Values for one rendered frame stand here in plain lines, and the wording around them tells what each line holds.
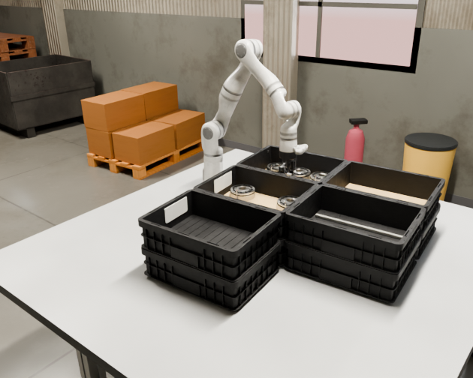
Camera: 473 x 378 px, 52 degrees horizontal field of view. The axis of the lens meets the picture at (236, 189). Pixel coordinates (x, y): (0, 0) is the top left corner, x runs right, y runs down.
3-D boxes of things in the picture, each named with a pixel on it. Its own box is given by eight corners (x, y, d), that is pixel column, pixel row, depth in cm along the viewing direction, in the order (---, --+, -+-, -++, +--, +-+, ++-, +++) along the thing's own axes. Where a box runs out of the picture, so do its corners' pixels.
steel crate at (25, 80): (103, 120, 611) (94, 59, 581) (22, 142, 534) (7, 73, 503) (62, 109, 663) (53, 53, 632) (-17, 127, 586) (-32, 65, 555)
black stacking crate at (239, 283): (141, 276, 170) (138, 247, 165) (194, 240, 193) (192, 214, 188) (235, 316, 150) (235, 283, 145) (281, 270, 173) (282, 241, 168)
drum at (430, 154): (451, 208, 370) (464, 138, 347) (435, 226, 345) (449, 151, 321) (405, 196, 391) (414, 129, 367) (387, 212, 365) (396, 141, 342)
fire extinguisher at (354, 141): (373, 190, 402) (381, 118, 376) (357, 202, 382) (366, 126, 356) (343, 183, 418) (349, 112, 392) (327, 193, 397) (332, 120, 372)
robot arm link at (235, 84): (254, 34, 205) (231, 85, 219) (239, 34, 198) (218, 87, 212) (269, 46, 202) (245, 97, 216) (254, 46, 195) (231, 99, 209)
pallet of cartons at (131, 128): (215, 149, 503) (212, 88, 476) (134, 182, 426) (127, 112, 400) (164, 136, 547) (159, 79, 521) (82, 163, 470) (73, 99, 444)
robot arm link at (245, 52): (276, 85, 191) (288, 84, 197) (241, 34, 196) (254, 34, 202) (262, 100, 197) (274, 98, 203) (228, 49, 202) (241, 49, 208)
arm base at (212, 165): (200, 187, 235) (200, 154, 229) (212, 181, 242) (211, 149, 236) (215, 191, 231) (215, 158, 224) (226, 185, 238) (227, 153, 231)
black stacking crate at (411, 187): (319, 211, 191) (320, 184, 186) (347, 185, 214) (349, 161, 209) (422, 237, 171) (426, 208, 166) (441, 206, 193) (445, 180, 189)
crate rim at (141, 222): (136, 225, 162) (135, 219, 161) (191, 193, 185) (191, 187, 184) (234, 259, 142) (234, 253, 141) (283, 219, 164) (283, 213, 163)
